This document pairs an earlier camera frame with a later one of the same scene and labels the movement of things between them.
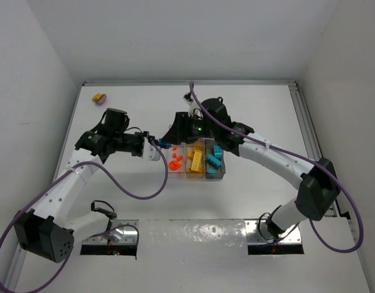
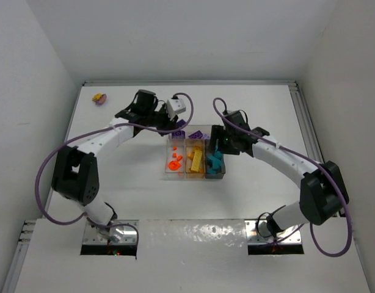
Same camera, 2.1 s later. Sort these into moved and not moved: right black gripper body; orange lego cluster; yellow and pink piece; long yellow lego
Moved: right black gripper body
Not moved: long yellow lego; orange lego cluster; yellow and pink piece
